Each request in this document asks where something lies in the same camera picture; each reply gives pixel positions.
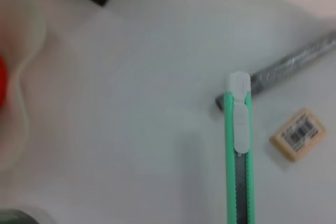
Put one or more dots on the grey marker pen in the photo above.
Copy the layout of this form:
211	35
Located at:
288	64

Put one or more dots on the beige eraser with barcode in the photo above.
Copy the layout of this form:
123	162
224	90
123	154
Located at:
299	133

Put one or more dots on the red-orange plastic orange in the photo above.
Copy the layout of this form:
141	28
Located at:
3	82

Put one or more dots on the green utility knife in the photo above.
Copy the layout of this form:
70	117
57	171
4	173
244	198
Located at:
240	129

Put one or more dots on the green glass fruit plate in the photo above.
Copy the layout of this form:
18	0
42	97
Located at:
31	51

